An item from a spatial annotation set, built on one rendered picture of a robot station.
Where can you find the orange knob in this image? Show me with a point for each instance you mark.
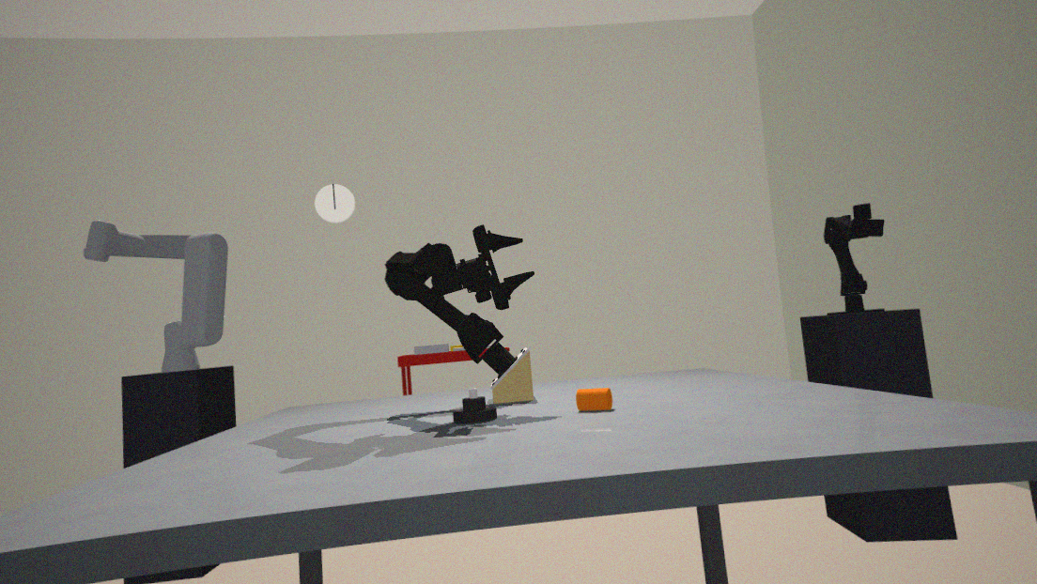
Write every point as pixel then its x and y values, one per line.
pixel 594 399

